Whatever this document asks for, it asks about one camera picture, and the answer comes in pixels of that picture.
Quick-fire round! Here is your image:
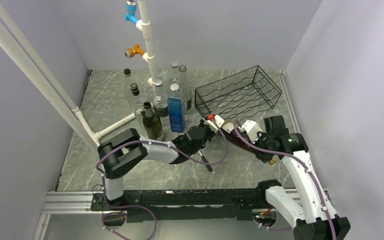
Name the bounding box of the small grey hammer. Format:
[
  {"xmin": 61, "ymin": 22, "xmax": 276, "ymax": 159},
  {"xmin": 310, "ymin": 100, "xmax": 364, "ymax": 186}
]
[{"xmin": 198, "ymin": 150, "xmax": 213, "ymax": 173}]

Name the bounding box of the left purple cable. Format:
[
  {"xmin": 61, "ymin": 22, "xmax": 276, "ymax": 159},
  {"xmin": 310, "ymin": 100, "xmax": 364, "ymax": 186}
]
[{"xmin": 95, "ymin": 117, "xmax": 229, "ymax": 240}]

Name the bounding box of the red wine bottle gold cap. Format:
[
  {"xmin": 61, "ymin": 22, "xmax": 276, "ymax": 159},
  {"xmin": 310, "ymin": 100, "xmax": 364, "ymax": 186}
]
[{"xmin": 221, "ymin": 122, "xmax": 276, "ymax": 165}]

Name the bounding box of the green wine bottle silver cap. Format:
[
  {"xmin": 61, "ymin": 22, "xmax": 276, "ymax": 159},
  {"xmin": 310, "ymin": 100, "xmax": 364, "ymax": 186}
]
[{"xmin": 142, "ymin": 101, "xmax": 164, "ymax": 141}]

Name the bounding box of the blue label clear bottle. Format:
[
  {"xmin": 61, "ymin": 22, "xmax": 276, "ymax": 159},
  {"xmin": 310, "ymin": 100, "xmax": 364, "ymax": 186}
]
[{"xmin": 167, "ymin": 83, "xmax": 185, "ymax": 133}]

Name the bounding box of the clear frosted wine bottle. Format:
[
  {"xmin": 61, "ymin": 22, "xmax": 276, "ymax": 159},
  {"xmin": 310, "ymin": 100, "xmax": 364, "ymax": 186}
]
[{"xmin": 178, "ymin": 64, "xmax": 192, "ymax": 114}]

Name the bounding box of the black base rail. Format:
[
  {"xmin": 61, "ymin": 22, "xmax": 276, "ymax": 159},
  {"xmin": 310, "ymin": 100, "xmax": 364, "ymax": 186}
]
[{"xmin": 90, "ymin": 188, "xmax": 270, "ymax": 223}]

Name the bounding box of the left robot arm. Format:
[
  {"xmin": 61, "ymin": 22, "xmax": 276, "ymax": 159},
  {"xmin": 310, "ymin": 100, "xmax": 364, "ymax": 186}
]
[{"xmin": 96, "ymin": 119, "xmax": 221, "ymax": 210}]

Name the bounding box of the white pvc pipe frame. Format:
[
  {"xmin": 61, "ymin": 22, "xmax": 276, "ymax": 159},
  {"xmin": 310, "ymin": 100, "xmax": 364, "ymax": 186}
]
[{"xmin": 0, "ymin": 0, "xmax": 157, "ymax": 150}]

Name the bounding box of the round clear glass bottle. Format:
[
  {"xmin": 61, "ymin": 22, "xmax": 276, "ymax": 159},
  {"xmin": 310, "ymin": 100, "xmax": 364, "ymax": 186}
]
[{"xmin": 166, "ymin": 61, "xmax": 179, "ymax": 90}]

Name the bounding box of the blue pipe nozzle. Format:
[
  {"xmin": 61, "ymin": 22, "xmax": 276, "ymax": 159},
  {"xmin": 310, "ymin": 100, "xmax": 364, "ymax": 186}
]
[{"xmin": 124, "ymin": 0, "xmax": 138, "ymax": 24}]

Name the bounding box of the purple cable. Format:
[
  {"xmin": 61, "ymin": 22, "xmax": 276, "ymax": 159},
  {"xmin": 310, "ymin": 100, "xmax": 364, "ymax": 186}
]
[
  {"xmin": 232, "ymin": 119, "xmax": 339, "ymax": 240},
  {"xmin": 95, "ymin": 117, "xmax": 229, "ymax": 240}
]

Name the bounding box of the clear bottle white label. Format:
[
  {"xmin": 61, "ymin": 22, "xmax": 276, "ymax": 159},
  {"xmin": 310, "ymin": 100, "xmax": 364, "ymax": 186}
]
[{"xmin": 123, "ymin": 68, "xmax": 140, "ymax": 108}]

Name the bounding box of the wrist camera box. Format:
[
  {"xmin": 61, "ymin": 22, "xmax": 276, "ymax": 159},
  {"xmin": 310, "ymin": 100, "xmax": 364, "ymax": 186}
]
[
  {"xmin": 239, "ymin": 120, "xmax": 263, "ymax": 144},
  {"xmin": 204, "ymin": 113, "xmax": 226, "ymax": 133}
]

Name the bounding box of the orange pipe nozzle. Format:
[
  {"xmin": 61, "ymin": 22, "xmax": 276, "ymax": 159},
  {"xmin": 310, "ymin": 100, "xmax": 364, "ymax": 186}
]
[{"xmin": 124, "ymin": 43, "xmax": 145, "ymax": 59}]

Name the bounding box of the black wire wine rack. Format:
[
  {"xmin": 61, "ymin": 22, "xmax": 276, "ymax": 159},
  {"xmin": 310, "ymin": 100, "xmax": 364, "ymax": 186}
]
[{"xmin": 194, "ymin": 65, "xmax": 282, "ymax": 122}]

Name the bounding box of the clear bottle dark label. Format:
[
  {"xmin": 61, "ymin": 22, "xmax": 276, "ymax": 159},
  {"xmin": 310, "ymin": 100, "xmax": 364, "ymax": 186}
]
[{"xmin": 152, "ymin": 79, "xmax": 169, "ymax": 118}]

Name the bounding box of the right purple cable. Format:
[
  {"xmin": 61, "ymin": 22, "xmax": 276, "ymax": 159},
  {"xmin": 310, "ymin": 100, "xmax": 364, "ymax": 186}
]
[{"xmin": 232, "ymin": 119, "xmax": 339, "ymax": 240}]

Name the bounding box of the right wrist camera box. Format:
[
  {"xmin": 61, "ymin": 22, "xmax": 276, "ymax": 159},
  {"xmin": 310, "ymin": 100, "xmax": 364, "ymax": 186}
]
[{"xmin": 239, "ymin": 120, "xmax": 263, "ymax": 144}]

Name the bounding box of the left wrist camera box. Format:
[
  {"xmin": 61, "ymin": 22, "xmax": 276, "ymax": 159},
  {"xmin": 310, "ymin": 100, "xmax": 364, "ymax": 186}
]
[{"xmin": 204, "ymin": 113, "xmax": 226, "ymax": 133}]

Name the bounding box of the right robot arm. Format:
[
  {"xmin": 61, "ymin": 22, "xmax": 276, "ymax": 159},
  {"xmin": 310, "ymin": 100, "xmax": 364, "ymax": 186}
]
[{"xmin": 255, "ymin": 115, "xmax": 351, "ymax": 240}]

